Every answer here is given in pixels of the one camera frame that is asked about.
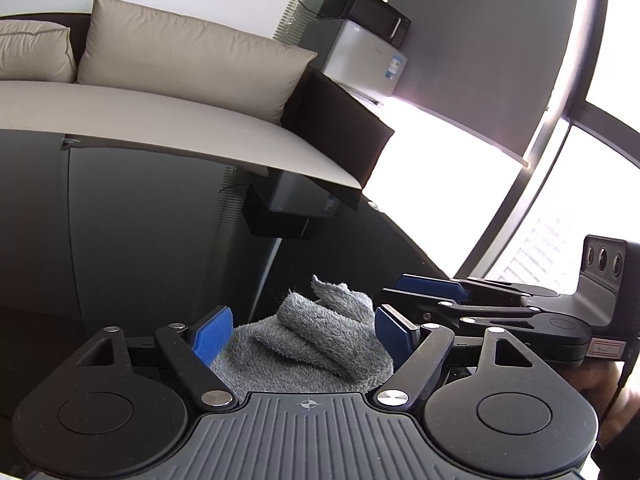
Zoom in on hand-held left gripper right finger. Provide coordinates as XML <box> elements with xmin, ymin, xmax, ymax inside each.
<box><xmin>376</xmin><ymin>306</ymin><xmax>538</xmax><ymax>408</ymax></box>

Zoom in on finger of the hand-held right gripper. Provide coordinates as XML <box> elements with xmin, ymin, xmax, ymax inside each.
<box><xmin>395</xmin><ymin>274</ymin><xmax>523</xmax><ymax>301</ymax></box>
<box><xmin>381</xmin><ymin>289</ymin><xmax>551</xmax><ymax>331</ymax></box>

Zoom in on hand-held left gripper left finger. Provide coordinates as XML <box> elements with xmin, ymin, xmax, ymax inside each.
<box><xmin>75</xmin><ymin>306</ymin><xmax>237</xmax><ymax>409</ymax></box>

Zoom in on grey towel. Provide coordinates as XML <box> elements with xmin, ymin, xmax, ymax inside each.
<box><xmin>207</xmin><ymin>275</ymin><xmax>396</xmax><ymax>401</ymax></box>

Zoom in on person's right hand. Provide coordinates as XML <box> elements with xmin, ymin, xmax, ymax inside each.
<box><xmin>575</xmin><ymin>355</ymin><xmax>640</xmax><ymax>443</ymax></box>

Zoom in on beige and brown sofa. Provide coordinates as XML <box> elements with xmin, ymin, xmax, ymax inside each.
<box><xmin>0</xmin><ymin>12</ymin><xmax>396</xmax><ymax>201</ymax></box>

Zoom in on silver mini fridge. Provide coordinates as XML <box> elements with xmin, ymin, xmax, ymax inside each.
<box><xmin>300</xmin><ymin>19</ymin><xmax>408</xmax><ymax>98</ymax></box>

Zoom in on grey roller blind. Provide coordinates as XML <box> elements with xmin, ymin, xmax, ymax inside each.
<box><xmin>387</xmin><ymin>0</ymin><xmax>568</xmax><ymax>167</ymax></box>

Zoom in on large beige cushion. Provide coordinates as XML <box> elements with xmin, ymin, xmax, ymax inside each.
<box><xmin>77</xmin><ymin>0</ymin><xmax>318</xmax><ymax>126</ymax></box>

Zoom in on black microwave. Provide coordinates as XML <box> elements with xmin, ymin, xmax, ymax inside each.
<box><xmin>320</xmin><ymin>0</ymin><xmax>412</xmax><ymax>46</ymax></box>

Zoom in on small beige cushion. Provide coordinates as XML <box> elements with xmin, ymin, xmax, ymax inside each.
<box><xmin>0</xmin><ymin>20</ymin><xmax>77</xmax><ymax>83</ymax></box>

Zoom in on black cable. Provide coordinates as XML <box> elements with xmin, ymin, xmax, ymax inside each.
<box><xmin>600</xmin><ymin>345</ymin><xmax>640</xmax><ymax>428</ymax></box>

